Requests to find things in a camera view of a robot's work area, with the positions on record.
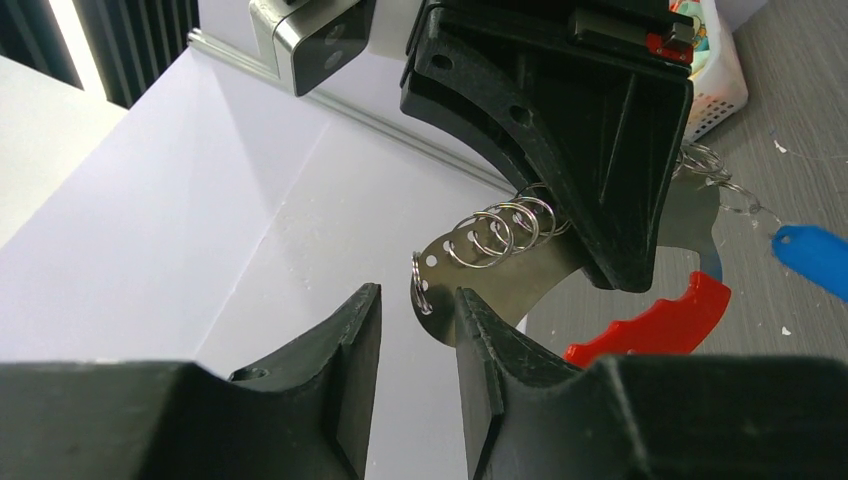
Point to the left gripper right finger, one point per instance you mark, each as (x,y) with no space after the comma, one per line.
(529,414)

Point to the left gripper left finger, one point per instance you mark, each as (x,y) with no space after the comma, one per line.
(303,411)

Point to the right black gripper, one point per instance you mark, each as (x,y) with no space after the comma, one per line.
(588,98)

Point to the white plastic basket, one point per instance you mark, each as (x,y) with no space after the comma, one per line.
(720,89)

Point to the colourful patterned cloth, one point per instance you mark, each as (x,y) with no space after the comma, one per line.
(694,9)

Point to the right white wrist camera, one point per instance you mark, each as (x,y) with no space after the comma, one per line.
(305,42)

